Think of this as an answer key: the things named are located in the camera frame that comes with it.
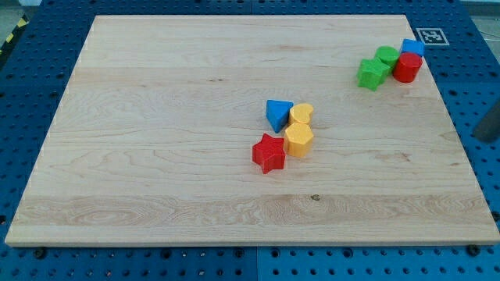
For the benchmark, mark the yellow hexagon block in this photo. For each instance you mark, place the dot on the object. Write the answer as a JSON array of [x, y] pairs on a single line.
[[298, 139]]

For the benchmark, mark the large wooden board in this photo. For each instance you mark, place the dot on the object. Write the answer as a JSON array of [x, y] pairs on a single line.
[[151, 145]]

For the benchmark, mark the green cylinder block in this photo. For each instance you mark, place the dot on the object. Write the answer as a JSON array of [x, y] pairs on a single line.
[[388, 55]]

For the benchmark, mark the grey robot stylus tip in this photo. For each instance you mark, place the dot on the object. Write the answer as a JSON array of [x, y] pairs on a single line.
[[487, 130]]

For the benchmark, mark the red cylinder block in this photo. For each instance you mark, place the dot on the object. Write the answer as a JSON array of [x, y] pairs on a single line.
[[407, 67]]

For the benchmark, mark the green star block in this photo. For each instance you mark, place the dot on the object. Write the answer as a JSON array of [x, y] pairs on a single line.
[[372, 73]]

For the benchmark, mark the white fiducial marker tag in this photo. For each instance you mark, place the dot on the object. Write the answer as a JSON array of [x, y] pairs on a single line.
[[432, 36]]

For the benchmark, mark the blue cube block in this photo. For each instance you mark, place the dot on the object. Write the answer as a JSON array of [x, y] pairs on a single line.
[[412, 46]]

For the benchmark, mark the yellow heart block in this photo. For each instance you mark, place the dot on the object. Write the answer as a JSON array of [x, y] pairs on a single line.
[[301, 113]]

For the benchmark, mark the red star block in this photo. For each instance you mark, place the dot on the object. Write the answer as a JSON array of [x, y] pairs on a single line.
[[269, 153]]

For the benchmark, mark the blue triangle block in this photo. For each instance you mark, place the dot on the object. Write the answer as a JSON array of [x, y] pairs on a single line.
[[277, 113]]

